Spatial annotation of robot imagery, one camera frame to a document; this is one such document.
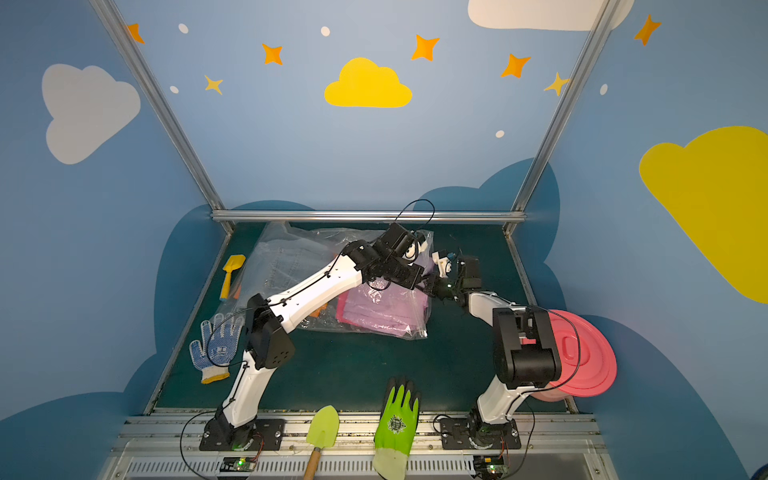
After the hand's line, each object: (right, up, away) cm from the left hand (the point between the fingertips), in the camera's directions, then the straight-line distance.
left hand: (427, 277), depth 81 cm
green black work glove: (-8, -38, -6) cm, 40 cm away
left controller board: (-48, -45, -10) cm, 67 cm away
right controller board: (+14, -45, -9) cm, 48 cm away
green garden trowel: (-28, -40, -5) cm, 49 cm away
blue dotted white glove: (-62, -21, +7) cm, 66 cm away
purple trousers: (-11, -9, +5) cm, 15 cm away
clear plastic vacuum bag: (-46, +7, +23) cm, 52 cm away
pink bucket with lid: (+35, -18, -13) cm, 42 cm away
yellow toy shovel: (-68, +4, +26) cm, 73 cm away
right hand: (-2, -1, +11) cm, 11 cm away
